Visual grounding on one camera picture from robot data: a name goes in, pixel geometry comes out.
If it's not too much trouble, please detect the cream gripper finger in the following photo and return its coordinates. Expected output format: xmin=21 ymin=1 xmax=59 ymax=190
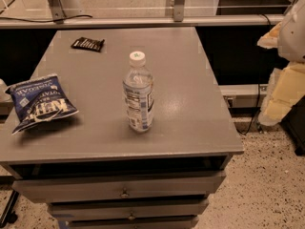
xmin=258 ymin=62 xmax=305 ymax=126
xmin=257 ymin=22 xmax=282 ymax=49

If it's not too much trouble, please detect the clear plastic water bottle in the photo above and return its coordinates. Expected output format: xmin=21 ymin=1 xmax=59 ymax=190
xmin=123 ymin=51 xmax=154 ymax=133

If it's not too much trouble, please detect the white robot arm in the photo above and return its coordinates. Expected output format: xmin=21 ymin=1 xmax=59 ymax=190
xmin=257 ymin=0 xmax=305 ymax=126

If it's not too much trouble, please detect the black rxbar chocolate wrapper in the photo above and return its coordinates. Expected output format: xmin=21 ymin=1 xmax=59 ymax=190
xmin=71 ymin=37 xmax=105 ymax=52

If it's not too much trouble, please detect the top cabinet drawer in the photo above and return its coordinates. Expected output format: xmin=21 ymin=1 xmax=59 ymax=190
xmin=12 ymin=171 xmax=226 ymax=203

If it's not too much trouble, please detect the cabinet drawer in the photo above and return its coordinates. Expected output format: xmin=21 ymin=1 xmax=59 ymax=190
xmin=69 ymin=216 xmax=198 ymax=229
xmin=12 ymin=171 xmax=226 ymax=203
xmin=49 ymin=198 xmax=208 ymax=221

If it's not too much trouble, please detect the middle cabinet drawer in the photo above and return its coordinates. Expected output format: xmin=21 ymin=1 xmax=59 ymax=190
xmin=49 ymin=198 xmax=208 ymax=221

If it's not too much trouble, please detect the bottom cabinet drawer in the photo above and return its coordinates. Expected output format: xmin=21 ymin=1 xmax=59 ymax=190
xmin=69 ymin=216 xmax=198 ymax=229

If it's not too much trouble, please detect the grey drawer cabinet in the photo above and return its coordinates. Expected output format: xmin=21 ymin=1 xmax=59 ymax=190
xmin=0 ymin=27 xmax=245 ymax=229

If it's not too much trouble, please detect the blue potato chip bag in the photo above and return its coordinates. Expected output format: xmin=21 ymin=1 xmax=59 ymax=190
xmin=5 ymin=73 xmax=78 ymax=135

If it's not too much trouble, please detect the black hanging power cable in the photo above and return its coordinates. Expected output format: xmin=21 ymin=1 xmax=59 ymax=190
xmin=236 ymin=13 xmax=272 ymax=135

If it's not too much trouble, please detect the wall power outlet strip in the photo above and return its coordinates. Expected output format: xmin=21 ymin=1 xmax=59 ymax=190
xmin=220 ymin=84 xmax=267 ymax=109

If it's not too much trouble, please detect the grey metal frame rail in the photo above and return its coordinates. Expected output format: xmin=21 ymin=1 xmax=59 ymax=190
xmin=0 ymin=0 xmax=293 ymax=29

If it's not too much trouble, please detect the black cable on rail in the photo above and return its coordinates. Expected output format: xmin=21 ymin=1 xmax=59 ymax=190
xmin=0 ymin=14 xmax=93 ymax=24

